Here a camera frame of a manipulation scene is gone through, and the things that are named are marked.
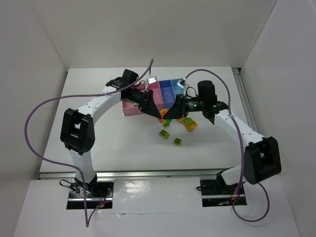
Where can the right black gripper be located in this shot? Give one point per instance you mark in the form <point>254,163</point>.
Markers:
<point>179,106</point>

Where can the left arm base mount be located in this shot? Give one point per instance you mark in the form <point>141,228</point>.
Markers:
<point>102,195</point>

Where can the large pink container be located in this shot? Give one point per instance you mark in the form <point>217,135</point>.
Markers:
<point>130,108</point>

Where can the yellow round flower lego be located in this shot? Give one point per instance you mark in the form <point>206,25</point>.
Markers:
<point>162,113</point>

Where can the dark blue container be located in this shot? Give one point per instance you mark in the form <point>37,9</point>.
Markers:
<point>167,92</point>

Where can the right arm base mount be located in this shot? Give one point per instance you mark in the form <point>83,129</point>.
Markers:
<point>216,193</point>

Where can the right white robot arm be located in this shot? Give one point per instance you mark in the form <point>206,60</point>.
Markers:
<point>261,159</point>

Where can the right aluminium rail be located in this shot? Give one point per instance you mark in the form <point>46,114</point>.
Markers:
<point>244,98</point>

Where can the aluminium rail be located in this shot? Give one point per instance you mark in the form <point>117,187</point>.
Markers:
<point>135,174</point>
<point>244,98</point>

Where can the lime lego on stack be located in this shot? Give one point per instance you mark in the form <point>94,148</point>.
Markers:
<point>188,121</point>

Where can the front aluminium rail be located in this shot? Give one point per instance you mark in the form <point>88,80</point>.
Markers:
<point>135,174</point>

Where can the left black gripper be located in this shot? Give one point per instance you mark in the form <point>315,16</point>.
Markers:
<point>146,99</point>

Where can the orange lego plate stack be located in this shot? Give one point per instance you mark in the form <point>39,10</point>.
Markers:
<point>190,126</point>

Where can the lime square lego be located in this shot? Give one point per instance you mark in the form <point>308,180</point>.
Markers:
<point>177,142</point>

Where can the small pink container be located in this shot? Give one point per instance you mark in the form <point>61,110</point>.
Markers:
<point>155,87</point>

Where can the light blue container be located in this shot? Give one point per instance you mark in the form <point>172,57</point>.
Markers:
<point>179,86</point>

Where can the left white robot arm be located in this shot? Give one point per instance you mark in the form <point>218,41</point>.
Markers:
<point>77,132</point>

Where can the lime lego with slope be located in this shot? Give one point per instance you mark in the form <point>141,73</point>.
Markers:
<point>166,125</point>

